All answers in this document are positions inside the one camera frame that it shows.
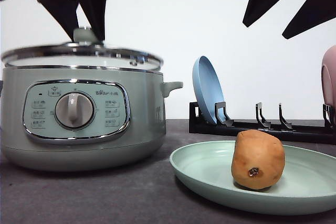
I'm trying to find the glass steamer lid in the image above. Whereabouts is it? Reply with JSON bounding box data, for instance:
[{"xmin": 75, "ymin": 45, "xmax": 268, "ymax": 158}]
[{"xmin": 2, "ymin": 28, "xmax": 164, "ymax": 71}]

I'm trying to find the brown potato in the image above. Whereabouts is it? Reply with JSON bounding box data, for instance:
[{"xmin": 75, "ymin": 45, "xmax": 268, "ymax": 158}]
[{"xmin": 231, "ymin": 129, "xmax": 286, "ymax": 190}]

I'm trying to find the green plate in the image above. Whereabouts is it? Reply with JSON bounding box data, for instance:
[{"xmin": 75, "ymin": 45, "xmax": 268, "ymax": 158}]
[{"xmin": 170, "ymin": 141, "xmax": 336, "ymax": 215}]

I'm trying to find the pink plate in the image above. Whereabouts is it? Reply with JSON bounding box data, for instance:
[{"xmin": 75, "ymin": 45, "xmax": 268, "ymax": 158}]
[{"xmin": 321, "ymin": 45, "xmax": 336, "ymax": 125}]

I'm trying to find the blue plate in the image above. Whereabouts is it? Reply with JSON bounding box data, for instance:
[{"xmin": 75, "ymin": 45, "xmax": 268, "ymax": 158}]
[{"xmin": 192, "ymin": 56, "xmax": 225, "ymax": 125}]

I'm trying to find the green electric steamer pot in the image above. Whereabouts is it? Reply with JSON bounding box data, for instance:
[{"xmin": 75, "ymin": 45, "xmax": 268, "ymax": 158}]
[{"xmin": 1, "ymin": 65, "xmax": 183, "ymax": 172}]

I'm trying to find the black dish rack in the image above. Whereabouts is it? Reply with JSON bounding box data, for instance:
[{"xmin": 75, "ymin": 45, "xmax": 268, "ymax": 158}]
[{"xmin": 189, "ymin": 102, "xmax": 336, "ymax": 144}]

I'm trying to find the grey table mat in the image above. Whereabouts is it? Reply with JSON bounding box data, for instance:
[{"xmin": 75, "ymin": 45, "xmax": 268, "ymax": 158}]
[{"xmin": 0, "ymin": 119, "xmax": 336, "ymax": 224}]

